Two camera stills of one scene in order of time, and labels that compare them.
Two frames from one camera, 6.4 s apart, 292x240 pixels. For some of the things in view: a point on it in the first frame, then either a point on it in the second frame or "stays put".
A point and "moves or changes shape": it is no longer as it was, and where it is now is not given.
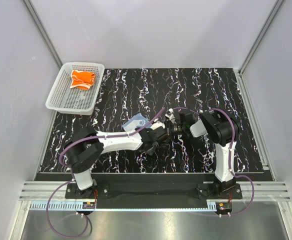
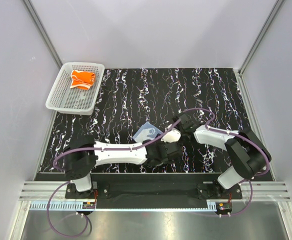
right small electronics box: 223,207 stays put
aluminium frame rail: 43,190 stays put
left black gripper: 151,151 -> 159,142
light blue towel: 136,122 moves or changes shape
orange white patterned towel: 81,80 stays put
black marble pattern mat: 124,92 stays put
